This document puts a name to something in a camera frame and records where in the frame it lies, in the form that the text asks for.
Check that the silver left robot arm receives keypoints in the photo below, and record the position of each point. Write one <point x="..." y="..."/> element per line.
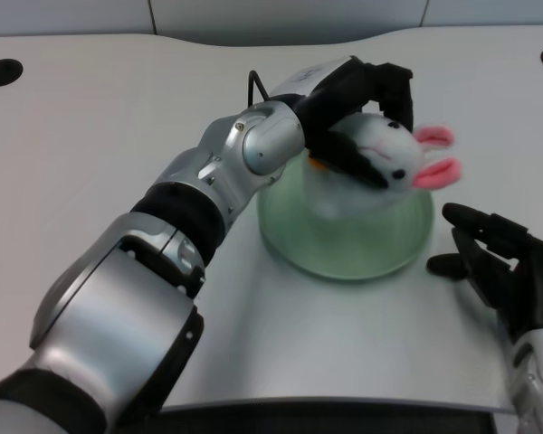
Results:
<point x="163" y="253"/>

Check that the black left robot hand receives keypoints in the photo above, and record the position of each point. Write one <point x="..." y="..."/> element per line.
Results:
<point x="335" y="97"/>

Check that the black robot torso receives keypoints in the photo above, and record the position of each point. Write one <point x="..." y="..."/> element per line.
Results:
<point x="335" y="418"/>

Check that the green round plate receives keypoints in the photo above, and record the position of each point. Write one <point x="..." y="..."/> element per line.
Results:
<point x="344" y="244"/>

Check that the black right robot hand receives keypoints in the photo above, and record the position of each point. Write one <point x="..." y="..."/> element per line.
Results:
<point x="516" y="276"/>

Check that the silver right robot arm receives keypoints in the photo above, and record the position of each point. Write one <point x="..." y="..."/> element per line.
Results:
<point x="536" y="382"/>

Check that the white rabbit doll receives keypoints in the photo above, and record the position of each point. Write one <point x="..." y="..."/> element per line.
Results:
<point x="396" y="149"/>

